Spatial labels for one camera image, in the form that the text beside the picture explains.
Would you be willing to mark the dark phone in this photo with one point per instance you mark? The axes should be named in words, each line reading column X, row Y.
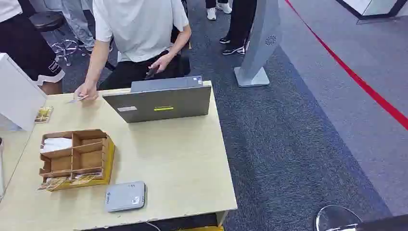
column 151, row 72

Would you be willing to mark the small card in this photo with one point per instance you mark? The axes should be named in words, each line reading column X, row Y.
column 74, row 100

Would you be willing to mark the grey laptop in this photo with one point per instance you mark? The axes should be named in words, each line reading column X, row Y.
column 159, row 105

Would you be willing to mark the grey kiosk stand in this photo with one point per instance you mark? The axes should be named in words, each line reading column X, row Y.
column 259, row 41

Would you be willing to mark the person in black trousers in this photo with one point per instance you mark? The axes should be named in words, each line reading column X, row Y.
column 240, row 22

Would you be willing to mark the person in white shoes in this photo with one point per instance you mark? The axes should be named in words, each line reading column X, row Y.
column 211, row 13

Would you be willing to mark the seated person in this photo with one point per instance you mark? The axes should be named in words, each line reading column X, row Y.
column 140, row 28

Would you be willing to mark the yellow box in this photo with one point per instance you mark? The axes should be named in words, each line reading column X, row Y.
column 204, row 229

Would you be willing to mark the grey card reader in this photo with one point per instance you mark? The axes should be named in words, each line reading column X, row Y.
column 125, row 196

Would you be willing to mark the wooden card box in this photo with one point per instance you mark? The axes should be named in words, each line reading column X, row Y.
column 87, row 156

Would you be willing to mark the printed yellow card stack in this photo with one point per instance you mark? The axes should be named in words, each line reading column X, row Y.
column 52, row 183
column 86, row 179

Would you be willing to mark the white card stack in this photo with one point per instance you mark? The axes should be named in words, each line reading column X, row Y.
column 55, row 144

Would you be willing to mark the person in grey trousers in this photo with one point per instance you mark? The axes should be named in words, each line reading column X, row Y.
column 78, row 22

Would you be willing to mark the round chrome stool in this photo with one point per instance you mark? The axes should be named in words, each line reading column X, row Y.
column 336, row 218

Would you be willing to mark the black round stool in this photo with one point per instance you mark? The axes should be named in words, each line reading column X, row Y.
column 47, row 19

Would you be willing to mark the white panel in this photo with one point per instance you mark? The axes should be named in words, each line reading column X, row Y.
column 17, row 92

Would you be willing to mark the person in black shorts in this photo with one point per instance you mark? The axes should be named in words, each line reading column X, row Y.
column 27, row 44

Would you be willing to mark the dark bar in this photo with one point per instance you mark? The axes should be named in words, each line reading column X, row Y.
column 385, row 223

